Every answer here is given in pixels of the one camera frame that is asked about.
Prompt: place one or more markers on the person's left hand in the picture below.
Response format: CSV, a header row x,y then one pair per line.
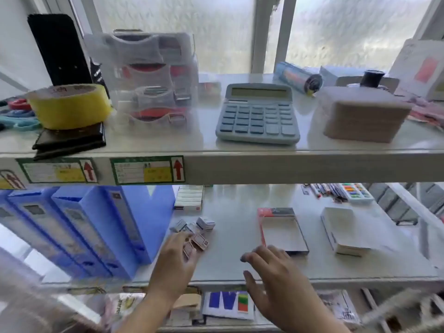
x,y
171,267

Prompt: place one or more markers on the person's right hand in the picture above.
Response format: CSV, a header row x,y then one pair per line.
x,y
288,291

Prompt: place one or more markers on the person's left fingers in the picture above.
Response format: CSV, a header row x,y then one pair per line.
x,y
185,244

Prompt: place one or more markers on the person's right thumb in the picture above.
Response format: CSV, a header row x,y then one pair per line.
x,y
252,289

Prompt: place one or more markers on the person's right middle finger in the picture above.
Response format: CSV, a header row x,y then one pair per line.
x,y
269,254

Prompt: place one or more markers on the person's left forearm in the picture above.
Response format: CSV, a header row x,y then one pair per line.
x,y
142,317

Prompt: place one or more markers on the person's right forearm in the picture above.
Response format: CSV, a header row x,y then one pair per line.
x,y
338,329

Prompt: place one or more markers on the small red staple box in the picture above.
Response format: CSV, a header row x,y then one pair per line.
x,y
200,241
189,250

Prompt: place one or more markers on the small white staple box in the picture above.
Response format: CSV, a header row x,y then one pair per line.
x,y
205,223
180,226

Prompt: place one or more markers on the open red and black box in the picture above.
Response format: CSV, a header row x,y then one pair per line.
x,y
282,232

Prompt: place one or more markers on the white packet with blue print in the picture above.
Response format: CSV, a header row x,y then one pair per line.
x,y
227,305

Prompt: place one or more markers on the blue file box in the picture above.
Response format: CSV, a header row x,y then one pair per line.
x,y
93,235
57,235
149,221
20,232

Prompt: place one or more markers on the white lined staple box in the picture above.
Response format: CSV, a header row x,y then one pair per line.
x,y
189,197

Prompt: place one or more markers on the brown paper packet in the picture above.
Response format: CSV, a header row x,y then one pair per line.
x,y
187,302

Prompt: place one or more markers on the white paper pad box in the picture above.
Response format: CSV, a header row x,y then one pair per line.
x,y
343,233

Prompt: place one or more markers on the green bordered shelf label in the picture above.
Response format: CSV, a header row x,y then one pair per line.
x,y
147,169
10,180
57,170

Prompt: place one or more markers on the row of pens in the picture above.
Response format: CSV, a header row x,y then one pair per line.
x,y
326,190

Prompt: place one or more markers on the white printed plastic packet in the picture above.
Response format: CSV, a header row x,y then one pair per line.
x,y
339,305

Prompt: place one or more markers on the white metal shelf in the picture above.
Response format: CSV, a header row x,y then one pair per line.
x,y
263,168

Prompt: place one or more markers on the white packet with yellow print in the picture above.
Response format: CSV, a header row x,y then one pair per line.
x,y
121,306

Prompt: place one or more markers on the box of colourful index tabs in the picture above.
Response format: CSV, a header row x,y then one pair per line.
x,y
355,192

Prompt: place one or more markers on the blue desk calculator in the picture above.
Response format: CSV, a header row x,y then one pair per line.
x,y
258,115

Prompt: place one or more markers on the black leather wallet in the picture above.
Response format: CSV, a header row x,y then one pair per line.
x,y
69,140

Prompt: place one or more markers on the small red and yellow pack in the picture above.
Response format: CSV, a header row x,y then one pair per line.
x,y
210,88

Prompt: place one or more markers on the clear plastic drawer organizer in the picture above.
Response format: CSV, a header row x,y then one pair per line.
x,y
149,79

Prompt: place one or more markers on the stack of beige pads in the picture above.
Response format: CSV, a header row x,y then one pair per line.
x,y
364,114

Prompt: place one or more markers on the blue cylindrical roll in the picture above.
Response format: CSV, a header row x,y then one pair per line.
x,y
297,77

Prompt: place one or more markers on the yellow packing tape roll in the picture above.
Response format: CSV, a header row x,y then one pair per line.
x,y
69,106

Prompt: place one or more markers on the black packet with white print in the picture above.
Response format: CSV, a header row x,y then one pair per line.
x,y
97,75

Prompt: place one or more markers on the white cardboard box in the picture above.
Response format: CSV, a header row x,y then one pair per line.
x,y
334,73

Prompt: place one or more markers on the black ink bottle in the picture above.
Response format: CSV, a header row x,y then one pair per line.
x,y
372,79

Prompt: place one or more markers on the pink paper stack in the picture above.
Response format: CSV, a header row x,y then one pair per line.
x,y
426,112

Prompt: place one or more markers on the black upright board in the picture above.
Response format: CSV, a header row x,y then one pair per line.
x,y
59,48

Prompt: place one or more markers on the white card with red patch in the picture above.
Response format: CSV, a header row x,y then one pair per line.
x,y
418,67

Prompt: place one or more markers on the white window frame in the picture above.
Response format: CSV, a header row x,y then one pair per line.
x,y
269,34

